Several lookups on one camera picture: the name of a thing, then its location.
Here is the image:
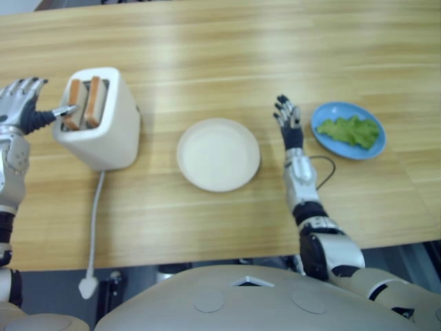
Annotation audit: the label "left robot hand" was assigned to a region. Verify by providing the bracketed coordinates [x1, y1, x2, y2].
[0, 77, 80, 135]

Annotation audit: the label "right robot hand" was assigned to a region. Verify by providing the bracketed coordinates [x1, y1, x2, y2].
[273, 94, 305, 150]

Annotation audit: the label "bread slice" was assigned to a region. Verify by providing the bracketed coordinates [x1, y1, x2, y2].
[63, 79, 88, 131]
[83, 76, 105, 128]

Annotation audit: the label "blue round plate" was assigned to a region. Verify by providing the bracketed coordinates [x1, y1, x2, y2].
[310, 101, 387, 161]

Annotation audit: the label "green lettuce leaf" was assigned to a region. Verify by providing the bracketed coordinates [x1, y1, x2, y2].
[316, 115, 380, 150]

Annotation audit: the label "cream round plate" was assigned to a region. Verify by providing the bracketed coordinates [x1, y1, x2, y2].
[176, 117, 262, 193]

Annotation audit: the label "cream toaster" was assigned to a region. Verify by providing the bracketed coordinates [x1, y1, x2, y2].
[52, 66, 141, 172]

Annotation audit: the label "robot body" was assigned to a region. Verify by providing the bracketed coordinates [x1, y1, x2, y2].
[93, 264, 423, 331]

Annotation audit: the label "black cable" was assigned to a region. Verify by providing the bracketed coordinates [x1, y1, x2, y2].
[308, 155, 336, 190]

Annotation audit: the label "white cord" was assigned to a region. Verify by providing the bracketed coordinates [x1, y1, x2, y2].
[78, 170, 106, 300]

